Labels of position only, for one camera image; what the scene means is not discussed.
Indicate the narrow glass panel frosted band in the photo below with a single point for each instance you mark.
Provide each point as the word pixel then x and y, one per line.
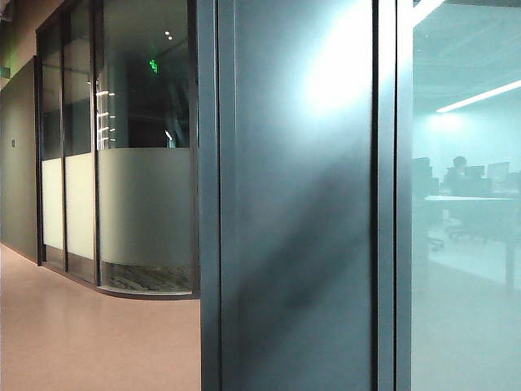
pixel 53 191
pixel 80 191

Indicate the green illuminated exit sign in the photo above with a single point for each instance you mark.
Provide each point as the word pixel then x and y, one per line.
pixel 153 66

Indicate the dark computer monitor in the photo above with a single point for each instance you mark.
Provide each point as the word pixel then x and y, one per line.
pixel 475 174
pixel 498 171

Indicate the curved glass panel frosted band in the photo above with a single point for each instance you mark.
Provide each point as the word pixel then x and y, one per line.
pixel 146 187

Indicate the hanging green ceiling sign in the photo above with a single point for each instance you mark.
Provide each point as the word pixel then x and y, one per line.
pixel 5 70

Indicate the white office desk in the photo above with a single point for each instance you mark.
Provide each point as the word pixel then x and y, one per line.
pixel 468 199

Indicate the seated person dark hair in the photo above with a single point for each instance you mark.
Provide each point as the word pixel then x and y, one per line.
pixel 459 173

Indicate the grey metal wall panel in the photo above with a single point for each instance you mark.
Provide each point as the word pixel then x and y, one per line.
pixel 297 203

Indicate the dark metal frame post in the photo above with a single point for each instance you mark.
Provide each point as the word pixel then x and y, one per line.
pixel 208 203
pixel 384 203

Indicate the long ceiling light strip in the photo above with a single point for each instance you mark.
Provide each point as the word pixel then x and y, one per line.
pixel 478 97

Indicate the large frosted glass pane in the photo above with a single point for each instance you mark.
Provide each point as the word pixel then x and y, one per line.
pixel 468 293

